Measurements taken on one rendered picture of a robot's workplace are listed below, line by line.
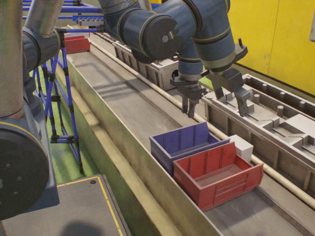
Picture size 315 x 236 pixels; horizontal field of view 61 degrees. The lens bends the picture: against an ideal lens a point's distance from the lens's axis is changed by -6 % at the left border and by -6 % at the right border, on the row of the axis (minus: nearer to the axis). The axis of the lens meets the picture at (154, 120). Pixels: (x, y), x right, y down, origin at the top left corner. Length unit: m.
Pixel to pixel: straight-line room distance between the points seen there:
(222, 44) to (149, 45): 0.22
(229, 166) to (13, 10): 1.11
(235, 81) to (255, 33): 3.72
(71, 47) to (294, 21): 2.79
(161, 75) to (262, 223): 1.30
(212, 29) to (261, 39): 3.72
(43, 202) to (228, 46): 0.69
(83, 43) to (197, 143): 2.20
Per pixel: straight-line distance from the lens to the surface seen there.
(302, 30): 4.01
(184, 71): 1.21
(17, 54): 0.54
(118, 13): 0.79
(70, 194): 1.85
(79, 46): 3.34
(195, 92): 1.23
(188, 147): 1.44
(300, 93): 4.12
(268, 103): 1.68
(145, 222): 1.69
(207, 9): 0.73
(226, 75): 0.84
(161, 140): 1.32
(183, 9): 0.70
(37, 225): 1.73
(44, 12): 1.36
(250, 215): 1.18
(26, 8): 2.02
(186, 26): 0.70
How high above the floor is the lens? 1.58
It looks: 29 degrees down
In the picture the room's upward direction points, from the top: straight up
